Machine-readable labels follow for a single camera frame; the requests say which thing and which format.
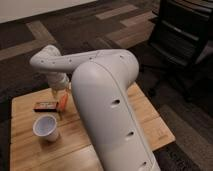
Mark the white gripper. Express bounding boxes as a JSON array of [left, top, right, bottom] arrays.
[[46, 73, 71, 100]]

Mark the orange pepper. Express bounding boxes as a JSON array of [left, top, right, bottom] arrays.
[[58, 93, 68, 116]]

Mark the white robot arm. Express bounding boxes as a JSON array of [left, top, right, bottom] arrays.
[[30, 45, 161, 171]]

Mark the dark red snack box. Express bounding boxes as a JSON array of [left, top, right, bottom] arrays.
[[34, 102, 58, 112]]

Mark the black office chair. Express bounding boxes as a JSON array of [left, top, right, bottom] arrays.
[[142, 0, 213, 101]]

